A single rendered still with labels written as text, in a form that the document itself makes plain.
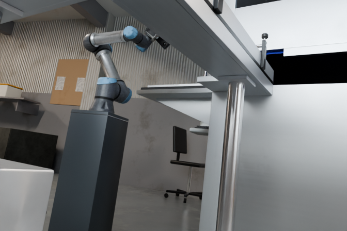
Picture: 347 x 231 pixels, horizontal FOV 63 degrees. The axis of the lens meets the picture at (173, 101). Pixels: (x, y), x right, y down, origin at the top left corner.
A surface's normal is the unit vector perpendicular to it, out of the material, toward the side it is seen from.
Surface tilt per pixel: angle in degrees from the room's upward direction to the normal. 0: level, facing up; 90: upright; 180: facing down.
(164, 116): 90
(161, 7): 180
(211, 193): 90
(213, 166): 90
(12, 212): 90
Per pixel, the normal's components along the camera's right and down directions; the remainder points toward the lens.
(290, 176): -0.51, -0.23
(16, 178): 0.85, 0.00
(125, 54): -0.31, -0.22
